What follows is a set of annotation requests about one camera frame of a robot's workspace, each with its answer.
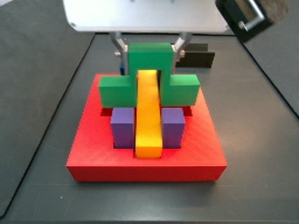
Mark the blue block left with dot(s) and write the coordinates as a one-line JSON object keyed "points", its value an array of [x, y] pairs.
{"points": [[121, 68]]}

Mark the red base board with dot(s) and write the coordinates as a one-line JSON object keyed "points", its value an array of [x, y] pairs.
{"points": [[94, 161]]}

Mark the purple block right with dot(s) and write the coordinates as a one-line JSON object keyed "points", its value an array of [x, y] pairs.
{"points": [[172, 127]]}

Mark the purple block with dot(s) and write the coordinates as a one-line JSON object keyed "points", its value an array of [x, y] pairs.
{"points": [[172, 127], [122, 127]]}

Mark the green arch-shaped block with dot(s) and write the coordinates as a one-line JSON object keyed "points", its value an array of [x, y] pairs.
{"points": [[179, 88]]}

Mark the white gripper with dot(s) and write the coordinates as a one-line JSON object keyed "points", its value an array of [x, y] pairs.
{"points": [[170, 16]]}

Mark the black angle bracket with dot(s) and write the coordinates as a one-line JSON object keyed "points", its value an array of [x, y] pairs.
{"points": [[197, 56]]}

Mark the purple block left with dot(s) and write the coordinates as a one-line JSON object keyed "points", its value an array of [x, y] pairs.
{"points": [[122, 127]]}

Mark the yellow long bar block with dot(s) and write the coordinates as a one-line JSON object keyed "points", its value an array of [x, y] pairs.
{"points": [[148, 135]]}

